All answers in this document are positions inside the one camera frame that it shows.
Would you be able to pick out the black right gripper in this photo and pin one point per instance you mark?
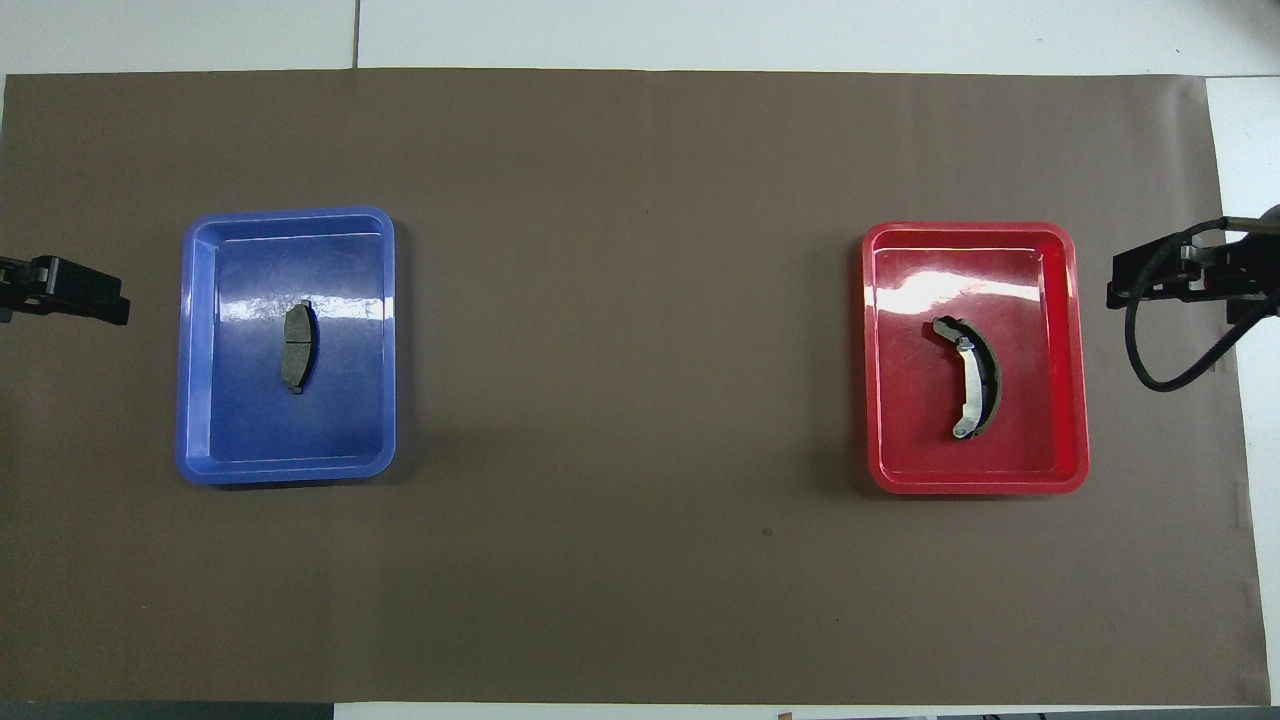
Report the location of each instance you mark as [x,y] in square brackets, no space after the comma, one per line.
[1265,270]

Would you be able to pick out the dark grey brake pad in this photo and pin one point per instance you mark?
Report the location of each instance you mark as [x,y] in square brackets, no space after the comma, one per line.
[297,350]

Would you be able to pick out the blue plastic tray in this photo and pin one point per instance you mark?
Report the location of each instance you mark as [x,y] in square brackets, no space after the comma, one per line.
[250,420]

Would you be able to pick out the red plastic tray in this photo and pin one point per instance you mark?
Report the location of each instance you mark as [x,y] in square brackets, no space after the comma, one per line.
[1030,440]

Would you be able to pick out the brown paper mat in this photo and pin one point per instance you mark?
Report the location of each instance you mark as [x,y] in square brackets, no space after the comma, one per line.
[640,300]

